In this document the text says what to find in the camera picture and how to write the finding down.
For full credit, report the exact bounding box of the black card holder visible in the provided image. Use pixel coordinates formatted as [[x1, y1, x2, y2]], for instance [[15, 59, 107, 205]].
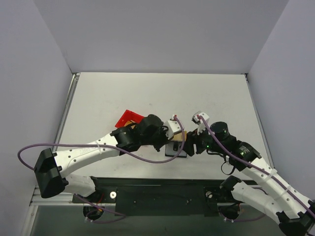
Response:
[[164, 141, 182, 157]]

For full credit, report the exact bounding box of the gold card front up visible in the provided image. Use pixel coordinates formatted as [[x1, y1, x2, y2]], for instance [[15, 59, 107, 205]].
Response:
[[172, 131, 187, 142]]

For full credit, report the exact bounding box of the red plastic bin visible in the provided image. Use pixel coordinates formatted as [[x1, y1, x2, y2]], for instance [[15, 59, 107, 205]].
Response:
[[115, 110, 144, 128]]

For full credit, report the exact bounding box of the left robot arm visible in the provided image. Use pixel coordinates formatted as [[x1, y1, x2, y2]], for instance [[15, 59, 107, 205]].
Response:
[[34, 115, 181, 203]]

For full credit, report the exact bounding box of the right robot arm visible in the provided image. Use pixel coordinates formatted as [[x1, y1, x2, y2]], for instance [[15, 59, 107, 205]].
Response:
[[185, 115, 315, 236]]

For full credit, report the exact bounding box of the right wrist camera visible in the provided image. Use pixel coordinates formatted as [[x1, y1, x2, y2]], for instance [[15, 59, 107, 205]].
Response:
[[192, 111, 210, 135]]

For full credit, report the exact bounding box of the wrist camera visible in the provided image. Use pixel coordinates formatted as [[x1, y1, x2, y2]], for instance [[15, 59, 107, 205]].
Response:
[[192, 111, 210, 135], [163, 115, 185, 141]]

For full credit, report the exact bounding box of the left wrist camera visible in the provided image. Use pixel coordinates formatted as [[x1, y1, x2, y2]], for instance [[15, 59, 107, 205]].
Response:
[[163, 115, 185, 141]]

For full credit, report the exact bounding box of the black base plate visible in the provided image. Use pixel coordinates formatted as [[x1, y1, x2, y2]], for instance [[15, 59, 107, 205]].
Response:
[[87, 177, 240, 217]]

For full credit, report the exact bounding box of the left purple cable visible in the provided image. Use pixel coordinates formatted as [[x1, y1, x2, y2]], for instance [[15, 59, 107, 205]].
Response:
[[17, 115, 186, 170]]

